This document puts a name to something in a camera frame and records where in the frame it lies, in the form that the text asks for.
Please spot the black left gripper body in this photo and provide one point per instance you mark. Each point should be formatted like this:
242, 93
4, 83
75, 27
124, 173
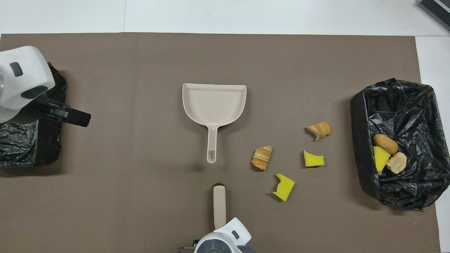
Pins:
40, 109

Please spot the notched yellow sponge piece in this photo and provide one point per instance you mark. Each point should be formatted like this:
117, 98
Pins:
284, 187

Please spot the striped orange cream croissant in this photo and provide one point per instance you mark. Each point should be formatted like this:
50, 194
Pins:
262, 158

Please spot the beige plastic dustpan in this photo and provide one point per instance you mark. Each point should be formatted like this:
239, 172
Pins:
214, 105

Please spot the yellow sponge wedge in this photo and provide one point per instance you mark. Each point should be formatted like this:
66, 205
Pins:
313, 160

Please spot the orange croissant with broken end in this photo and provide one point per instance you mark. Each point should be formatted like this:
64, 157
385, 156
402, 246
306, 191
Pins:
320, 130

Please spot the green and yellow sponge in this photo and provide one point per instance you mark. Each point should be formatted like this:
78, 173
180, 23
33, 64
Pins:
379, 160

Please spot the brown bread roll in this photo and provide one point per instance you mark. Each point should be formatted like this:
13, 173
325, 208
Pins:
385, 143

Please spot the pale flaky bread piece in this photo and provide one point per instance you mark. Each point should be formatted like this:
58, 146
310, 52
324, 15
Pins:
397, 163

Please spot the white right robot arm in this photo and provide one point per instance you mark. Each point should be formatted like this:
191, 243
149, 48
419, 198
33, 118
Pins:
228, 235

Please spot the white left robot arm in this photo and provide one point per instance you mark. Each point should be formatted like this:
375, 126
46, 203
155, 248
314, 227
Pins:
24, 77

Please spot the bin wrapped in black bag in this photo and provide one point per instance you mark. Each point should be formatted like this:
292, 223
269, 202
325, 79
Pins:
21, 144

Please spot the open bin with black bag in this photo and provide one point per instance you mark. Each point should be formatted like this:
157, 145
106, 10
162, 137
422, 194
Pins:
404, 112

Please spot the brown table mat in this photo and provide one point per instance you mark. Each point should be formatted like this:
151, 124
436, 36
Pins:
140, 175

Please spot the dark grey ribbed device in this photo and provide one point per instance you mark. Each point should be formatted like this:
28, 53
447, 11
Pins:
436, 12

